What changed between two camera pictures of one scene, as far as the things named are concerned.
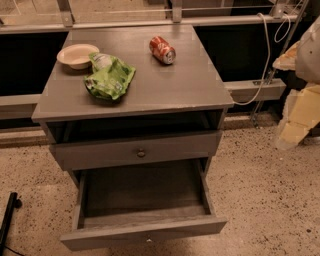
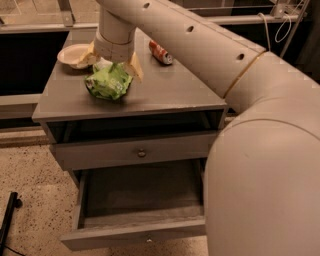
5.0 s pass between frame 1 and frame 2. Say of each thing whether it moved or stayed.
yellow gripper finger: moved
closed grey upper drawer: stayed
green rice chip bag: stayed
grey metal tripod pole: stayed
